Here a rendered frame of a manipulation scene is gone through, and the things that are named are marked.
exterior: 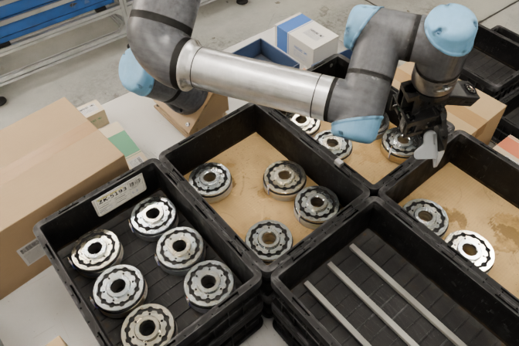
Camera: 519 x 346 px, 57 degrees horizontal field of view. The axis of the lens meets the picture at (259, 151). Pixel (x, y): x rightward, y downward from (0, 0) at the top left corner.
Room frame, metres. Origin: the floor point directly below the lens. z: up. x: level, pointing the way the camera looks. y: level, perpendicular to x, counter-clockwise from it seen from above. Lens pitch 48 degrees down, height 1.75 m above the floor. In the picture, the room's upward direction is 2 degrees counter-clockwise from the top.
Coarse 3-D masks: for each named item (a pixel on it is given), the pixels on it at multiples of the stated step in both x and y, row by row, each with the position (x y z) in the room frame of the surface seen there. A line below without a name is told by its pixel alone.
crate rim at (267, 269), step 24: (216, 120) 0.85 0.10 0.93; (312, 144) 0.75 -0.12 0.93; (168, 168) 0.70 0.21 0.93; (336, 168) 0.68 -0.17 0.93; (192, 192) 0.63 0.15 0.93; (216, 216) 0.56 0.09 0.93; (336, 216) 0.55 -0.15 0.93; (240, 240) 0.51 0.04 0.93; (312, 240) 0.50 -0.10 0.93; (264, 264) 0.45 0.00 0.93
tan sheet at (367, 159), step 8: (328, 128) 0.90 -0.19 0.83; (352, 144) 0.84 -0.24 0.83; (360, 144) 0.84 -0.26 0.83; (368, 144) 0.84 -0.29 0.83; (376, 144) 0.84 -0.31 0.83; (352, 152) 0.81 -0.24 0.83; (360, 152) 0.81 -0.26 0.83; (368, 152) 0.81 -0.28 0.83; (376, 152) 0.81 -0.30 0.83; (352, 160) 0.79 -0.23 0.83; (360, 160) 0.79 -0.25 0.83; (368, 160) 0.79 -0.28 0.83; (376, 160) 0.78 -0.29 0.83; (384, 160) 0.78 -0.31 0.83; (360, 168) 0.76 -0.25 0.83; (368, 168) 0.76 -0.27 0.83; (376, 168) 0.76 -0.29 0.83; (384, 168) 0.76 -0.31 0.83; (392, 168) 0.75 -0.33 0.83; (368, 176) 0.73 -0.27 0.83; (376, 176) 0.73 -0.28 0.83; (384, 176) 0.73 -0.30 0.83
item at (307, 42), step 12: (276, 24) 1.47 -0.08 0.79; (288, 24) 1.47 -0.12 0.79; (300, 24) 1.47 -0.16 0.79; (312, 24) 1.46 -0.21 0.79; (276, 36) 1.46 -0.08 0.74; (288, 36) 1.41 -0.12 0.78; (300, 36) 1.39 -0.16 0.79; (312, 36) 1.39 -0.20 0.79; (324, 36) 1.39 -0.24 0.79; (336, 36) 1.38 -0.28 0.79; (288, 48) 1.41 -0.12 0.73; (300, 48) 1.36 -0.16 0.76; (312, 48) 1.32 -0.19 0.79; (324, 48) 1.35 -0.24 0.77; (336, 48) 1.38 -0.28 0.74; (300, 60) 1.36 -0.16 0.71; (312, 60) 1.32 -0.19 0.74
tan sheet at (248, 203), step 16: (240, 144) 0.86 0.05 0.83; (256, 144) 0.85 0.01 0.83; (224, 160) 0.81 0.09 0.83; (240, 160) 0.80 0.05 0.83; (256, 160) 0.80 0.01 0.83; (272, 160) 0.80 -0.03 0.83; (288, 160) 0.80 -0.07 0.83; (240, 176) 0.75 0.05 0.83; (256, 176) 0.75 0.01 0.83; (240, 192) 0.70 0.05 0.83; (256, 192) 0.70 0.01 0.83; (224, 208) 0.66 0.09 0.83; (240, 208) 0.65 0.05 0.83; (256, 208) 0.65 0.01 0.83; (272, 208) 0.65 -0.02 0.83; (288, 208) 0.65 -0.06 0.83; (240, 224) 0.61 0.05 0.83; (288, 224) 0.60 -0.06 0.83
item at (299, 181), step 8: (272, 168) 0.75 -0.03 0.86; (296, 168) 0.74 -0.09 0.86; (264, 176) 0.72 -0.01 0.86; (272, 176) 0.72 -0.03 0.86; (296, 176) 0.72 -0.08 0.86; (304, 176) 0.71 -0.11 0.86; (272, 184) 0.70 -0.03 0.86; (280, 184) 0.69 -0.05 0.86; (288, 184) 0.69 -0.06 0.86; (296, 184) 0.69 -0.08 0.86; (280, 192) 0.67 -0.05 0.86; (288, 192) 0.67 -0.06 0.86
